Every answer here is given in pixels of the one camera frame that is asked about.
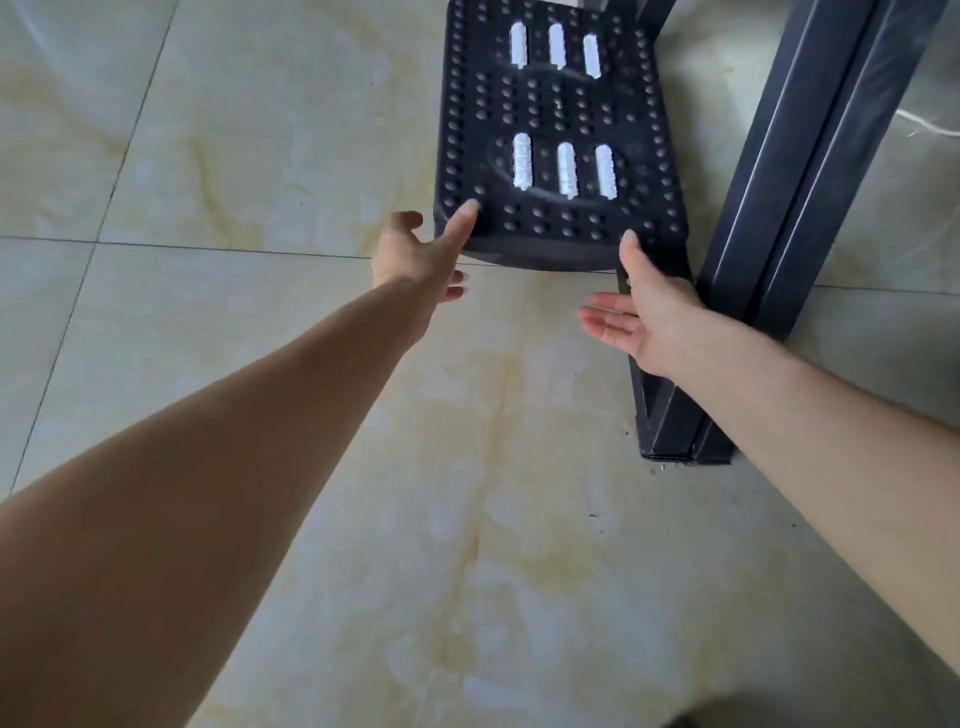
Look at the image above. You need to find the person's right forearm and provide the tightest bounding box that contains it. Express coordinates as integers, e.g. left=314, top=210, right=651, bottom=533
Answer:
left=659, top=314, right=960, bottom=676

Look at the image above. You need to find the person's left forearm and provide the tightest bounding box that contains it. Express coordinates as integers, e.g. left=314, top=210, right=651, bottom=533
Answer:
left=0, top=281, right=438, bottom=728

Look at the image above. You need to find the black massage footrest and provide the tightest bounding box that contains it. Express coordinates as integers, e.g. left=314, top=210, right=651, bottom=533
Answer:
left=433, top=0, right=692, bottom=273

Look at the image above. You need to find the black metal desk leg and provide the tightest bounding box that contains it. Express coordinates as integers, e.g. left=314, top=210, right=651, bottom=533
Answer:
left=616, top=0, right=948, bottom=466

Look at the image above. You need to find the person's right hand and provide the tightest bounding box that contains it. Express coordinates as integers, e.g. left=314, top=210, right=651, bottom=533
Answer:
left=575, top=229, right=715, bottom=382

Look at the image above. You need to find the person's left hand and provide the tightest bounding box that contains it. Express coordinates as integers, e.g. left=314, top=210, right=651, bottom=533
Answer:
left=371, top=197, right=481, bottom=333

